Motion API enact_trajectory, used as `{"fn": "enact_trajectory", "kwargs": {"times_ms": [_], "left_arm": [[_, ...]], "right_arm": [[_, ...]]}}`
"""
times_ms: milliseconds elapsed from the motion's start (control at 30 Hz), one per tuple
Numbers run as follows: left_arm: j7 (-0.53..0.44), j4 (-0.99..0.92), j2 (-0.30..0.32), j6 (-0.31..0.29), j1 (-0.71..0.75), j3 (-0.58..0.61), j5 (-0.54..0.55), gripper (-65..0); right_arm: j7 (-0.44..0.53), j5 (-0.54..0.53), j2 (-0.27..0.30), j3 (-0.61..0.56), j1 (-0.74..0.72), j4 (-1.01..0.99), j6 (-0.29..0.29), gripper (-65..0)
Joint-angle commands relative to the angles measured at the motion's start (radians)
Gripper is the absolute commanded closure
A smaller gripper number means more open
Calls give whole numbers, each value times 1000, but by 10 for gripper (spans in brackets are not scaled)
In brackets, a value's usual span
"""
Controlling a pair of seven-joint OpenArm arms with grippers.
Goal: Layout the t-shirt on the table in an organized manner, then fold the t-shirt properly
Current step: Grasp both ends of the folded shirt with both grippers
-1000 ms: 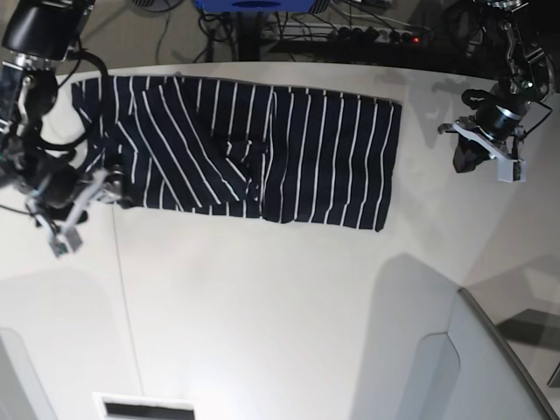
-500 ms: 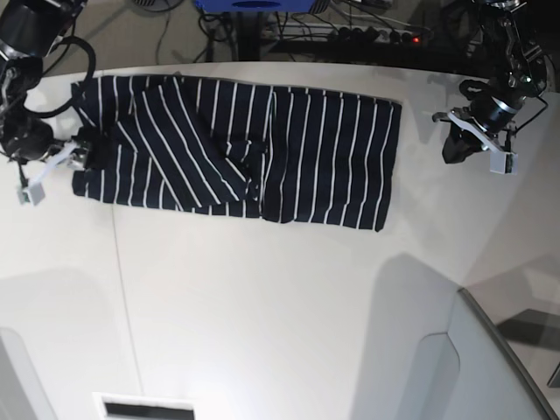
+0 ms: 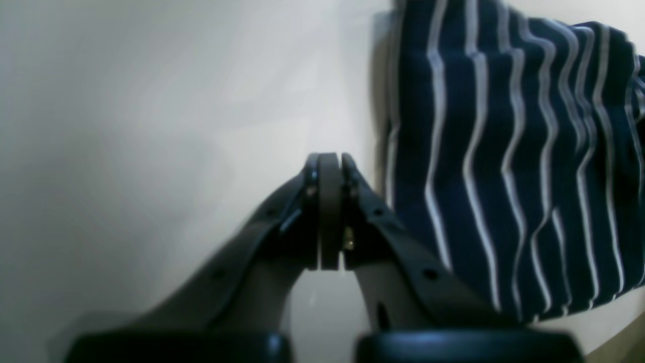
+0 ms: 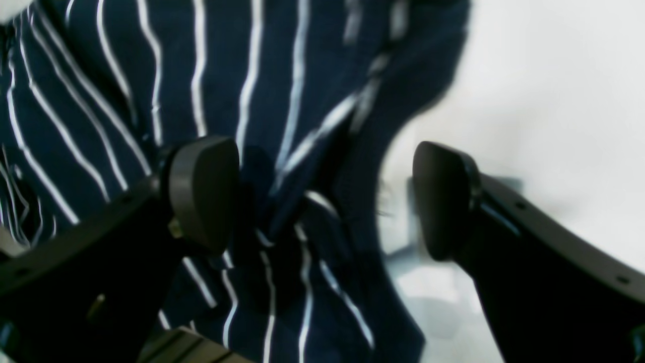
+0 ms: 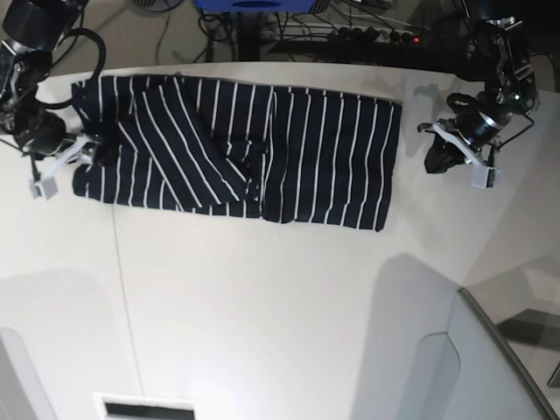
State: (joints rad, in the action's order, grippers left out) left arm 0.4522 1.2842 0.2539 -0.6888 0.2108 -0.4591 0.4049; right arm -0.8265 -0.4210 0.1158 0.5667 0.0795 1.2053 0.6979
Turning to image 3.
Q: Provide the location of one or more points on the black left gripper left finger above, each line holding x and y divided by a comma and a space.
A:
230, 310

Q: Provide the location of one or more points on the navy white striped t-shirt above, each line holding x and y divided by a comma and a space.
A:
516, 153

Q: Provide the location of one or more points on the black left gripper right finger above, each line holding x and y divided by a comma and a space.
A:
417, 309

